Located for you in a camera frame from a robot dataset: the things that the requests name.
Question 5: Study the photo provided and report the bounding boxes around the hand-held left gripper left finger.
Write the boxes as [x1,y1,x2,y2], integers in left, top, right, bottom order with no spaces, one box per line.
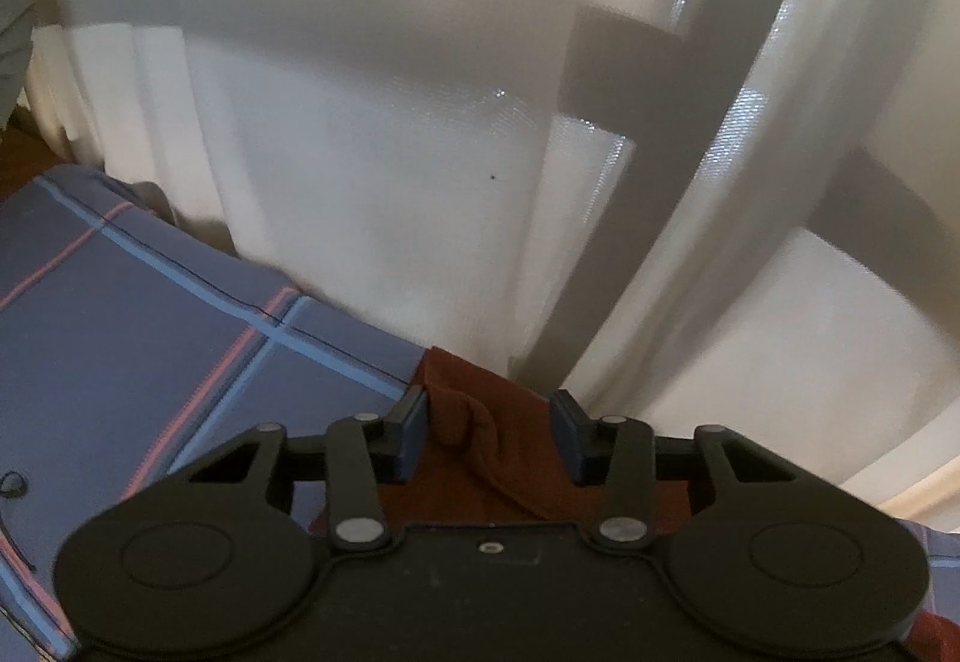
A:
[150,386,430,552]

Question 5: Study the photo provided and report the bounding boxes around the rust red pants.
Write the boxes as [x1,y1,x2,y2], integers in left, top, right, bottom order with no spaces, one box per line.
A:
[307,345,960,662]

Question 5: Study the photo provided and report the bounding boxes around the white curtain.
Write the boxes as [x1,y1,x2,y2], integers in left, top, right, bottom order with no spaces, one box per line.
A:
[22,0,960,520]

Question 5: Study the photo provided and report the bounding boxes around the blue plaid bed sheet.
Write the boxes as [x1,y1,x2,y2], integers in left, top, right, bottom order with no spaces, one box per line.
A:
[0,163,960,662]

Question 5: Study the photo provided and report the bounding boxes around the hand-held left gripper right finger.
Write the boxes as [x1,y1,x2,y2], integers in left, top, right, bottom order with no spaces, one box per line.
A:
[550,390,815,550]

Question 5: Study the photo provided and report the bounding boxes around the grey pleated cloth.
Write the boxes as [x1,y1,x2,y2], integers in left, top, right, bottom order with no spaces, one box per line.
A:
[0,0,38,131]

